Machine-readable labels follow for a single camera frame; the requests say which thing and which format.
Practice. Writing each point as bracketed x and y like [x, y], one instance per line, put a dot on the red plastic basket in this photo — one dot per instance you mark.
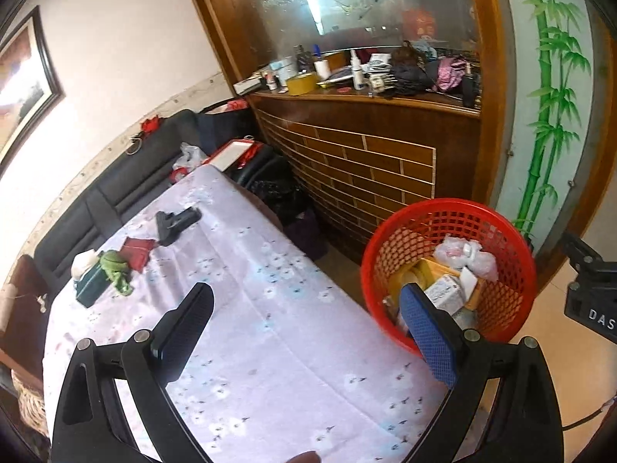
[385, 251]

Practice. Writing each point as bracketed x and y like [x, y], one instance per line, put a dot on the yellow box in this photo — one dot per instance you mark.
[475, 294]

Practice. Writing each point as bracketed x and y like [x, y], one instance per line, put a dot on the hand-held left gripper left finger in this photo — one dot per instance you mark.
[183, 333]

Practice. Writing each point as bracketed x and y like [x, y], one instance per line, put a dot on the floral tablecloth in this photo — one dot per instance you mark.
[289, 323]

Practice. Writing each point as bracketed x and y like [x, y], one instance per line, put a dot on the red pouch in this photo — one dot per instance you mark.
[137, 253]

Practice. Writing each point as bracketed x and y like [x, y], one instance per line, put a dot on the pale blue printed box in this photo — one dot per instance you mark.
[446, 292]

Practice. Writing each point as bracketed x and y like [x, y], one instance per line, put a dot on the long white box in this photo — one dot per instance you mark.
[248, 87]

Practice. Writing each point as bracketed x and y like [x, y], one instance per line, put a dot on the clear plastic bag pink contents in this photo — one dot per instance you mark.
[484, 265]

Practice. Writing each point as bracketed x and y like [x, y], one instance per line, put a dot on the white spray bottle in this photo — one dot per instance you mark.
[357, 72]

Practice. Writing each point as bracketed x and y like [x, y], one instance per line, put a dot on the person's left hand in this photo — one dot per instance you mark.
[303, 458]

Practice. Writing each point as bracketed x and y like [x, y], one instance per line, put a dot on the navy bag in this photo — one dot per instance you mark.
[217, 125]

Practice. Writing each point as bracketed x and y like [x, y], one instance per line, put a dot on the dark sofa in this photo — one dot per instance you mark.
[120, 178]

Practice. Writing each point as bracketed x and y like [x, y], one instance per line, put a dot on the yellow tape roll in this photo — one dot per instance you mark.
[301, 84]

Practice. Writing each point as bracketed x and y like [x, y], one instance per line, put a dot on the white cup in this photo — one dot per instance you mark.
[322, 68]

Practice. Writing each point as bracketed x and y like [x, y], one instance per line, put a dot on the wooden cabinet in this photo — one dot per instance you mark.
[361, 154]

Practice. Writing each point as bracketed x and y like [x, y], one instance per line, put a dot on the pile of dark clothes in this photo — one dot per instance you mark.
[409, 72]

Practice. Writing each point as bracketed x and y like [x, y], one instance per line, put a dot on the black bag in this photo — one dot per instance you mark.
[270, 188]

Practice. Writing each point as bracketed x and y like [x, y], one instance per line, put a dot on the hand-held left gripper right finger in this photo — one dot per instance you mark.
[429, 337]

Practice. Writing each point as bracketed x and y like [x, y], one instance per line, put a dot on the green tissue box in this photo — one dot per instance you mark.
[94, 287]

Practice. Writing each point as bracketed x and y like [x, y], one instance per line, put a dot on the white plastic bag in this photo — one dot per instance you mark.
[450, 251]
[190, 156]

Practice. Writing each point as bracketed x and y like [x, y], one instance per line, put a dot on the green cloth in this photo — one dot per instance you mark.
[115, 270]

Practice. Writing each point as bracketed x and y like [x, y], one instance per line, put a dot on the framed painting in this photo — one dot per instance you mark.
[24, 82]

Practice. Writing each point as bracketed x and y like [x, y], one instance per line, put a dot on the red item with keys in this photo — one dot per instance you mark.
[152, 124]

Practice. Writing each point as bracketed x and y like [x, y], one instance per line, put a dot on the torn yellow carton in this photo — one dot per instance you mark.
[409, 277]

